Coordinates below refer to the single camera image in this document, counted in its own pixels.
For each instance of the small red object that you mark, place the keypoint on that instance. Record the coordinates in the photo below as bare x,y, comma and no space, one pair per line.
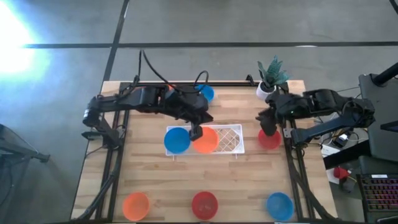
340,173

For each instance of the white paper box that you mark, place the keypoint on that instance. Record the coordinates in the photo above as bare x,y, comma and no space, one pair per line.
329,151

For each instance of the orange mini bowl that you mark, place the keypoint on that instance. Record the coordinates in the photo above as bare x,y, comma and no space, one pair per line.
136,207
206,143
170,87

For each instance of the blue mini bowl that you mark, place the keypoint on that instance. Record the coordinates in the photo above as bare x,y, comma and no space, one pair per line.
209,92
176,140
280,207

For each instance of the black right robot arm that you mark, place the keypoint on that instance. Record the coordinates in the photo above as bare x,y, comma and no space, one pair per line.
323,129

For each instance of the small black white device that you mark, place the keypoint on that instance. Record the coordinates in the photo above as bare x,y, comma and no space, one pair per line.
342,138

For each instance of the dark metal stand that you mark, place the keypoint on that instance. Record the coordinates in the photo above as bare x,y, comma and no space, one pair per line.
37,156

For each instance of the black metal table frame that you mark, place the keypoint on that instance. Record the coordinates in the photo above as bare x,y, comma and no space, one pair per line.
233,84

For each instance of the black pole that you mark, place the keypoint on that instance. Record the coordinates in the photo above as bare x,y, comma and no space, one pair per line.
387,74

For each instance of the laptop with lit keyboard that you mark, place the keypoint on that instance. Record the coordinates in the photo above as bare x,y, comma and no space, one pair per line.
381,193

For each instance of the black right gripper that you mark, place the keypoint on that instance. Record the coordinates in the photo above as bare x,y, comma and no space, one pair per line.
289,105

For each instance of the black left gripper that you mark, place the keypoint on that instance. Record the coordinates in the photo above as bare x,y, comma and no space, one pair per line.
189,104

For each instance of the potted plant in white pot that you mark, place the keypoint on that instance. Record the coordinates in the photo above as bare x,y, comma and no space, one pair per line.
263,91

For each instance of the red mini bowl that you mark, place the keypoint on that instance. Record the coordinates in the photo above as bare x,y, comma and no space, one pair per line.
204,206
270,142

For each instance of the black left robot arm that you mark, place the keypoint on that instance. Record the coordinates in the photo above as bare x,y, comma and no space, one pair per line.
124,102

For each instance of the dark grey side desk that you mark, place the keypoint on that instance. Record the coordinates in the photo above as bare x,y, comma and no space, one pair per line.
382,102

